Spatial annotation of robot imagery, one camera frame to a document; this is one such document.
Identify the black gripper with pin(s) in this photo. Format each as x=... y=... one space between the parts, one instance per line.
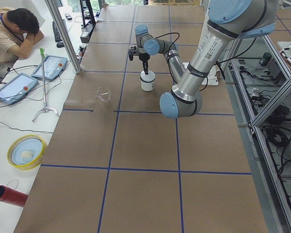
x=144 y=57

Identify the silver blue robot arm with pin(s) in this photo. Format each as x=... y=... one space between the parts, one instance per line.
x=147 y=46
x=228 y=20

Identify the white enamel mug blue rim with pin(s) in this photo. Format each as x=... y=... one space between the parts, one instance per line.
x=147 y=80

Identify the black computer mouse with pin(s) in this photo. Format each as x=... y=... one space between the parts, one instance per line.
x=60 y=45

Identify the far teach pendant tablet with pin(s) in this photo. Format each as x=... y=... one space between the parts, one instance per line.
x=53 y=66

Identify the teach pendant tablet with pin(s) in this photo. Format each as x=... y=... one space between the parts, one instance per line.
x=53 y=66
x=17 y=88

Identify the black keyboard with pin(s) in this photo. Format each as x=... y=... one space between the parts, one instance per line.
x=56 y=33

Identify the metal stand green clip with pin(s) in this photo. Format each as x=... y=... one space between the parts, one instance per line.
x=45 y=108

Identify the near teach pendant tablet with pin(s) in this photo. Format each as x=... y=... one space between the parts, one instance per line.
x=17 y=88

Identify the seated man beige shirt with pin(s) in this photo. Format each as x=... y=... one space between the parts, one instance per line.
x=19 y=32

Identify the light blue plate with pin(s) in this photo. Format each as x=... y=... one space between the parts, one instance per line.
x=26 y=151

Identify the yellow tape roll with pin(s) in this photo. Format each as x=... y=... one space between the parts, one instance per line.
x=32 y=164

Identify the red cardboard tube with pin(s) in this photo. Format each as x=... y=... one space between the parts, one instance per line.
x=11 y=196

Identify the aluminium frame post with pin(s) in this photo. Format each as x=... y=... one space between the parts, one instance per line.
x=55 y=13

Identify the aluminium frame rail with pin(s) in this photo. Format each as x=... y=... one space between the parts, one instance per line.
x=260 y=73

